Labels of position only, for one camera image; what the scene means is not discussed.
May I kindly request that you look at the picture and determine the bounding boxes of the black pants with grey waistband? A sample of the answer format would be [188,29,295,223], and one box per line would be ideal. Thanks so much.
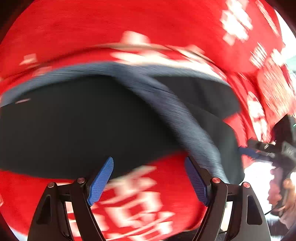
[1,62,244,184]

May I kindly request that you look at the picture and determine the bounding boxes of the red blanket with white characters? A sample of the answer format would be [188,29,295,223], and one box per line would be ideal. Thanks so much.
[1,1,295,240]

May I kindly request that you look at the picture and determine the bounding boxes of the person's right hand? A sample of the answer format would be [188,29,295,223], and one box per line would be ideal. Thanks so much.
[267,167,296,230]

